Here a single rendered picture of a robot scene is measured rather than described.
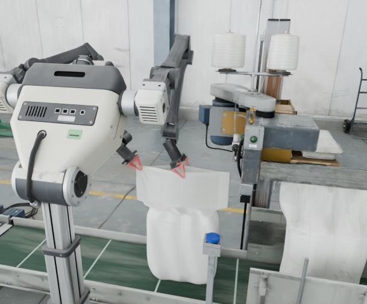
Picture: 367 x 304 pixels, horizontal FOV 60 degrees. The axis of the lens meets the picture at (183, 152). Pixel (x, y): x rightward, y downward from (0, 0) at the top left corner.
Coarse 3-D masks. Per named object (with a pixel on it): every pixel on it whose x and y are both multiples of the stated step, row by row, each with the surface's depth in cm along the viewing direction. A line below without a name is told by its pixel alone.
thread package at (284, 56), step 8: (272, 40) 149; (280, 40) 145; (288, 40) 144; (296, 40) 146; (280, 48) 146; (288, 48) 145; (296, 48) 147; (272, 56) 149; (280, 56) 147; (288, 56) 146; (296, 56) 148; (272, 64) 150; (280, 64) 148; (288, 64) 147; (296, 64) 150
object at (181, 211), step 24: (144, 168) 166; (168, 168) 168; (192, 168) 166; (144, 192) 171; (168, 192) 165; (192, 192) 163; (216, 192) 165; (168, 216) 166; (192, 216) 163; (216, 216) 166; (168, 240) 169; (192, 240) 166; (168, 264) 175; (192, 264) 171; (216, 264) 173
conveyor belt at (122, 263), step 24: (0, 240) 211; (24, 240) 212; (96, 240) 213; (0, 264) 189; (24, 264) 190; (96, 264) 191; (120, 264) 191; (144, 264) 192; (240, 264) 194; (264, 264) 194; (144, 288) 174; (168, 288) 174; (192, 288) 174; (216, 288) 175; (240, 288) 175
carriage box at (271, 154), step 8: (280, 104) 172; (288, 104) 183; (296, 112) 155; (264, 152) 165; (272, 152) 164; (280, 152) 164; (288, 152) 163; (272, 160) 166; (280, 160) 165; (288, 160) 164
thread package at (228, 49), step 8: (232, 32) 153; (216, 40) 151; (224, 40) 149; (232, 40) 148; (240, 40) 149; (216, 48) 152; (224, 48) 149; (232, 48) 149; (240, 48) 151; (216, 56) 153; (224, 56) 151; (232, 56) 150; (240, 56) 152; (216, 64) 154; (224, 64) 152; (232, 64) 152; (240, 64) 153
